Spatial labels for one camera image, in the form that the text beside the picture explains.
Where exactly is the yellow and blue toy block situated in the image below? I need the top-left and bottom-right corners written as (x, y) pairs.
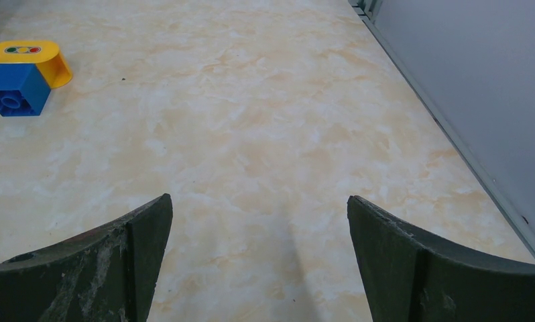
top-left (0, 40), bottom-right (73, 117)

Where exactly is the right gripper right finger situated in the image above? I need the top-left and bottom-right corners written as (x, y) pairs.
top-left (347, 196), bottom-right (535, 321)

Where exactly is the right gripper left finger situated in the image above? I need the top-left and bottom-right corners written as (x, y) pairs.
top-left (0, 194), bottom-right (173, 321)

